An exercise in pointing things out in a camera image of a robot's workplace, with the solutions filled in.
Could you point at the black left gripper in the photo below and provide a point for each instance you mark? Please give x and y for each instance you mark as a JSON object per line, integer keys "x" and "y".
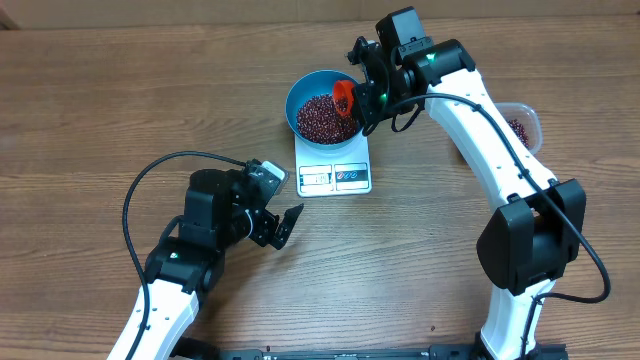
{"x": 263, "y": 230}

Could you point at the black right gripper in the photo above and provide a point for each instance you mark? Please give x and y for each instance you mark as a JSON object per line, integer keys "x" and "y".
{"x": 367, "y": 110}

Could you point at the red scoop with blue handle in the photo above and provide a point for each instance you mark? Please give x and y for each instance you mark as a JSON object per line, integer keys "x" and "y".
{"x": 342, "y": 96}

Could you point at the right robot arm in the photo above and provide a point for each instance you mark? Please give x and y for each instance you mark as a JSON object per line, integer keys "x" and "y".
{"x": 536, "y": 220}

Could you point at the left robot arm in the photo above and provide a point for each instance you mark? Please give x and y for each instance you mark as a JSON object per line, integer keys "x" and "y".
{"x": 221, "y": 208}

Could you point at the blue metal bowl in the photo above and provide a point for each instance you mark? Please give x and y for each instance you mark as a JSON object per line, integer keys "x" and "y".
{"x": 312, "y": 84}

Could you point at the red beans in bowl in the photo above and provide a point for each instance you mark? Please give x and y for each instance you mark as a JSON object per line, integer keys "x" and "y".
{"x": 319, "y": 122}

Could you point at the white digital kitchen scale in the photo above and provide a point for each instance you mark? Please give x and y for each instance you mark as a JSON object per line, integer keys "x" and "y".
{"x": 333, "y": 170}

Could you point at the clear plastic container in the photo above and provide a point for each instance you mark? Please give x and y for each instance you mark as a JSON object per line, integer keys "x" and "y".
{"x": 528, "y": 117}

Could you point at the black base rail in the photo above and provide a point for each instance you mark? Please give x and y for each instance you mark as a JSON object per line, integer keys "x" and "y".
{"x": 350, "y": 352}

